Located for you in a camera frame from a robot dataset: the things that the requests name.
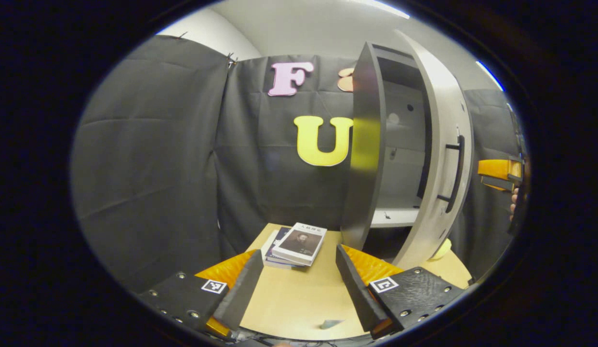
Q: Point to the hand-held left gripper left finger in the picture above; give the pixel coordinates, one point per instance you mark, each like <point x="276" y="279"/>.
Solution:
<point x="242" y="291"/>

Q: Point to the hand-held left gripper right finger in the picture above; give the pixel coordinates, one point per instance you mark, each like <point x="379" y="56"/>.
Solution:
<point x="359" y="291"/>

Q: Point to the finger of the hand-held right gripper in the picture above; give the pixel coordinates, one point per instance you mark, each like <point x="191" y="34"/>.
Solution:
<point x="496" y="168"/>
<point x="498" y="184"/>

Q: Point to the white and blue bottle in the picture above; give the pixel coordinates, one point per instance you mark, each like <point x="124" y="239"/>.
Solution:
<point x="332" y="324"/>

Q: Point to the grey cabinet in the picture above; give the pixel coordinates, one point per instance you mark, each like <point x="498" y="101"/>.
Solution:
<point x="366" y="144"/>

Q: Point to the blue book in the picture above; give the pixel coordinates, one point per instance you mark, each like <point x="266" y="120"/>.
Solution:
<point x="274" y="258"/>

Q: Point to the white book with dark cover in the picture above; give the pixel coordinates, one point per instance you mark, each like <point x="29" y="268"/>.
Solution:
<point x="301" y="243"/>

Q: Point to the yellow round sponge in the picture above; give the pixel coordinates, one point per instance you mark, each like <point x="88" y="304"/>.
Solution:
<point x="443" y="249"/>

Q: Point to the black backdrop cloth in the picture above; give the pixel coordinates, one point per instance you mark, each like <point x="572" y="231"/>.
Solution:
<point x="149" y="168"/>

